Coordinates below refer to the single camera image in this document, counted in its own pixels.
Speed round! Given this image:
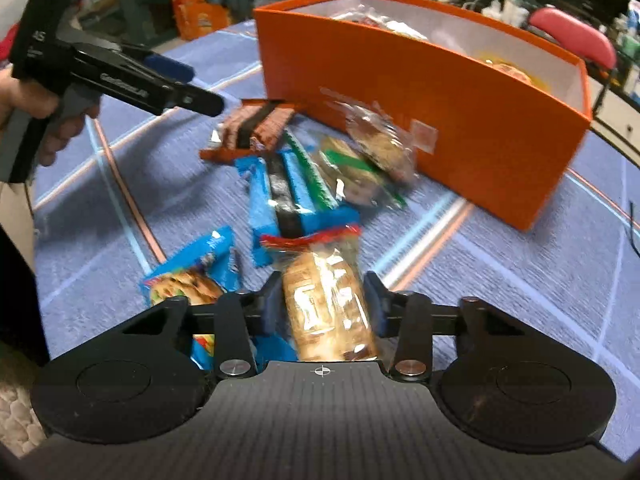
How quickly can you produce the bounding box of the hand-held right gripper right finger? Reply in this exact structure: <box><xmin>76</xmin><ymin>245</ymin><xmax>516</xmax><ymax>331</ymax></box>
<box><xmin>363</xmin><ymin>270</ymin><xmax>528</xmax><ymax>381</ymax></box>

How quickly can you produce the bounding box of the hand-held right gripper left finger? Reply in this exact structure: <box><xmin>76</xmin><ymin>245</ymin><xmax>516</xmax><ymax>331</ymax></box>
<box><xmin>119</xmin><ymin>271</ymin><xmax>287</xmax><ymax>380</ymax></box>

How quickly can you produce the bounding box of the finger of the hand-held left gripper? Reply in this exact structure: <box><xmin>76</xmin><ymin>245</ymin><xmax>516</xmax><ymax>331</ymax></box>
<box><xmin>75</xmin><ymin>56</ymin><xmax>226</xmax><ymax>117</ymax></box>
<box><xmin>80</xmin><ymin>43</ymin><xmax>196</xmax><ymax>84</ymax></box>

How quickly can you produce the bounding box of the blue chocolate chip cookie packet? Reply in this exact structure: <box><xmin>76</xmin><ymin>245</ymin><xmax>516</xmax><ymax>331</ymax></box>
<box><xmin>140</xmin><ymin>226</ymin><xmax>296</xmax><ymax>370</ymax></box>

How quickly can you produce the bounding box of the brown chocolate cookie packet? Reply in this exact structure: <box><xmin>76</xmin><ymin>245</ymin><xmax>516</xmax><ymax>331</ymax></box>
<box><xmin>199</xmin><ymin>98</ymin><xmax>302</xmax><ymax>162</ymax></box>

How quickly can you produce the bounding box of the blue black sandwich cookie packet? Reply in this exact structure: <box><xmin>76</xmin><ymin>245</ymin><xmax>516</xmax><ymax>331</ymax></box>
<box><xmin>235</xmin><ymin>150</ymin><xmax>362</xmax><ymax>267</ymax></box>

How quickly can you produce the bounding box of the green edged clear snack packet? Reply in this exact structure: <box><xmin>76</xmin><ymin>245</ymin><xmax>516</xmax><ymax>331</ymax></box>
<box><xmin>284</xmin><ymin>130</ymin><xmax>407</xmax><ymax>211</ymax></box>

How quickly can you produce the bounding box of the clear packet of brown granola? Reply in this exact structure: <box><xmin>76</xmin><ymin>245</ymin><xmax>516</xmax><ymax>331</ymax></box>
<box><xmin>344</xmin><ymin>101</ymin><xmax>420</xmax><ymax>184</ymax></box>

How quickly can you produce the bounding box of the orange cardboard box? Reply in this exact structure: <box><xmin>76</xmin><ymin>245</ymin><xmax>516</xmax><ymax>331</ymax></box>
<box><xmin>252</xmin><ymin>0</ymin><xmax>593</xmax><ymax>231</ymax></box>

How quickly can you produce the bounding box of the silver foil snack packet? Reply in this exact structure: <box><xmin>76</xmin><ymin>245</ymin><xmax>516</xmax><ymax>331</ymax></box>
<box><xmin>331</xmin><ymin>7</ymin><xmax>431</xmax><ymax>41</ymax></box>

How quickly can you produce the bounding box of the yellow snack packet brown label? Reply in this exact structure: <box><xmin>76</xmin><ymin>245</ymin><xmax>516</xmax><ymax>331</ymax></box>
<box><xmin>477</xmin><ymin>49</ymin><xmax>551</xmax><ymax>93</ymax></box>

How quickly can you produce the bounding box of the person's left hand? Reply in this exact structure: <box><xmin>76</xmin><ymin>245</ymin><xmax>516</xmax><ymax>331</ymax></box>
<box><xmin>0</xmin><ymin>67</ymin><xmax>101</xmax><ymax>167</ymax></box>

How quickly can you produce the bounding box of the orange printed carton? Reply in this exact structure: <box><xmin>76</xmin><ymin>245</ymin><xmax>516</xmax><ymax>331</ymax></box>
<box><xmin>172</xmin><ymin>0</ymin><xmax>231</xmax><ymax>41</ymax></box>

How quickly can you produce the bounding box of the blue plaid tablecloth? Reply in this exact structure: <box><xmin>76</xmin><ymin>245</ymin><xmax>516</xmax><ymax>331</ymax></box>
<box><xmin>30</xmin><ymin>20</ymin><xmax>640</xmax><ymax>461</ymax></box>

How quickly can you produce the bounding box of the beige textured cushion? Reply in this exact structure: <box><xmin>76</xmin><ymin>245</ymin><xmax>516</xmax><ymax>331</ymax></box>
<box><xmin>0</xmin><ymin>350</ymin><xmax>48</xmax><ymax>458</ymax></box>

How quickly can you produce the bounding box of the white power strip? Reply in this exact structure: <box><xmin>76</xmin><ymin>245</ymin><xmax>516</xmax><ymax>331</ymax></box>
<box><xmin>479</xmin><ymin>0</ymin><xmax>532</xmax><ymax>27</ymax></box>

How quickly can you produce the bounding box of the red folding chair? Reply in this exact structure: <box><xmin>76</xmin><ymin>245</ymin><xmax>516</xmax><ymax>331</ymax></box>
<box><xmin>527</xmin><ymin>7</ymin><xmax>618</xmax><ymax>71</ymax></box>

